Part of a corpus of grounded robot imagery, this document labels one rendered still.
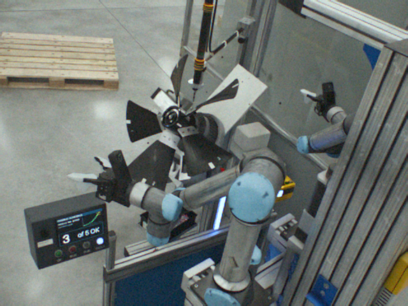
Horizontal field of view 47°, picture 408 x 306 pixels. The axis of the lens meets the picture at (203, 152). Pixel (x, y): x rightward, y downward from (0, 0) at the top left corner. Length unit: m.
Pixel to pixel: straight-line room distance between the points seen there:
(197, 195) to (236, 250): 0.23
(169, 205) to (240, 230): 0.23
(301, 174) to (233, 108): 0.59
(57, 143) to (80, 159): 0.29
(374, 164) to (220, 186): 0.44
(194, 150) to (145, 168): 0.28
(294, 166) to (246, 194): 1.58
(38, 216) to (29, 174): 2.18
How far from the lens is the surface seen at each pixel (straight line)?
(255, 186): 1.19
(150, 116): 2.41
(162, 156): 2.29
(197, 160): 2.11
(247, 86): 2.47
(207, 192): 1.46
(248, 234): 1.32
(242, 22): 2.58
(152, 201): 1.42
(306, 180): 2.72
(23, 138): 4.24
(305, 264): 1.63
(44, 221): 1.66
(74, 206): 1.70
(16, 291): 3.08
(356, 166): 1.36
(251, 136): 2.72
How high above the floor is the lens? 2.41
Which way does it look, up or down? 35 degrees down
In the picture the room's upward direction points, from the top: 11 degrees clockwise
